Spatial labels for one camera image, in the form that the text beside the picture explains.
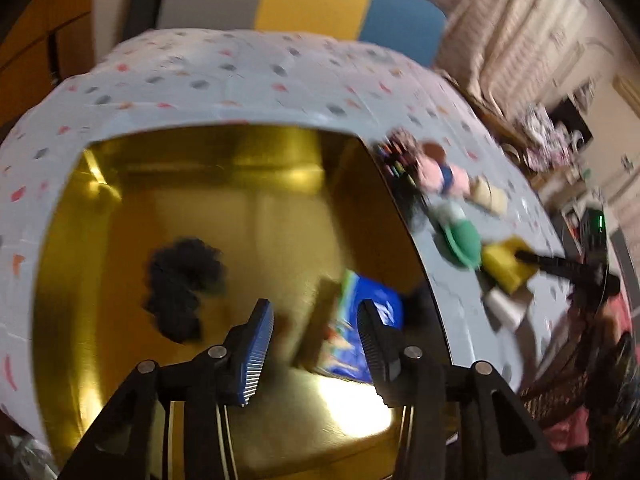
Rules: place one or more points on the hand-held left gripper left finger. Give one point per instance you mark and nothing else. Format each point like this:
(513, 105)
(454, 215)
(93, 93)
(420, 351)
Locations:
(254, 357)

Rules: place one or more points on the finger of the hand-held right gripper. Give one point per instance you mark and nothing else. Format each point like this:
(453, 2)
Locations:
(565, 267)

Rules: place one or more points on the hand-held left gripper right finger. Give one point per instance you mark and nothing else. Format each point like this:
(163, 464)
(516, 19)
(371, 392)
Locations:
(374, 352)

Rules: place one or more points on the blue tissue packet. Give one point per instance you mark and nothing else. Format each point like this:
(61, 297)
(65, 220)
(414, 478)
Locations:
(342, 332)

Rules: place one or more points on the yellow sponge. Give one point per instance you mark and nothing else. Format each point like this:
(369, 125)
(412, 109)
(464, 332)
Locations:
(505, 265)

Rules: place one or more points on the white sponge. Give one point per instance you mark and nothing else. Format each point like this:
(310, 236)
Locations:
(507, 307)

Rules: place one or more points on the green silicone bottle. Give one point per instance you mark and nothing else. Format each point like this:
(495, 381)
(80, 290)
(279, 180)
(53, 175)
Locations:
(462, 242)

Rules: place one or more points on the gold metal tray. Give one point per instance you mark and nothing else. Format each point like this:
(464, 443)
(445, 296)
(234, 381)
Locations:
(250, 220)

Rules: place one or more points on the black scrunchie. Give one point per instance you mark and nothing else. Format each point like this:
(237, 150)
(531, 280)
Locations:
(175, 285)

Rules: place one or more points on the brown round object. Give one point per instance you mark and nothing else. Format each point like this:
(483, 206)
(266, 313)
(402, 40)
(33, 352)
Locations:
(434, 150)

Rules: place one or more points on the pale printed curtain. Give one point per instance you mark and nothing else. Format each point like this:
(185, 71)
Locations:
(500, 35)

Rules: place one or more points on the white patterned tablecloth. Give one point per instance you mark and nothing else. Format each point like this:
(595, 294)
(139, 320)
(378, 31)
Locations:
(250, 85)

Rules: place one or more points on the grey yellow blue chair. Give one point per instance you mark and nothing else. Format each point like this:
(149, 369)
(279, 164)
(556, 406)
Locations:
(310, 0)

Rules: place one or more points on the wooden cabinet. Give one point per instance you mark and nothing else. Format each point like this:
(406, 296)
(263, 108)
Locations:
(35, 35)

